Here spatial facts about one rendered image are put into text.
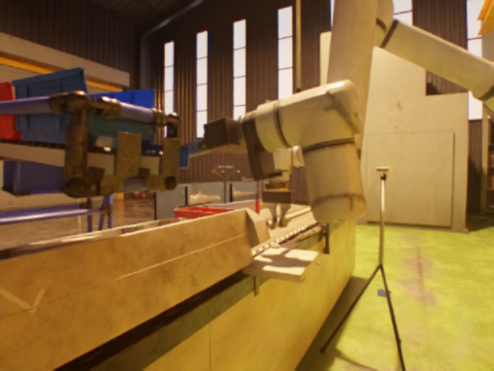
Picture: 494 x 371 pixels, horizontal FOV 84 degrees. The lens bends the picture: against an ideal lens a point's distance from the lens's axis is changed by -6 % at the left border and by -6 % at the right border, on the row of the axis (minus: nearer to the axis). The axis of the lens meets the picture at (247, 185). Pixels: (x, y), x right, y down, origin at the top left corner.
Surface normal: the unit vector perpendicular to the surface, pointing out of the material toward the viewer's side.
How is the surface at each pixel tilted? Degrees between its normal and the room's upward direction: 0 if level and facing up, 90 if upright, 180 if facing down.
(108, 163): 90
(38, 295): 80
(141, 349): 90
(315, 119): 92
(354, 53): 91
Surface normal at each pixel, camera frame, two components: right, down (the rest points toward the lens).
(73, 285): 0.85, -0.15
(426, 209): -0.50, 0.04
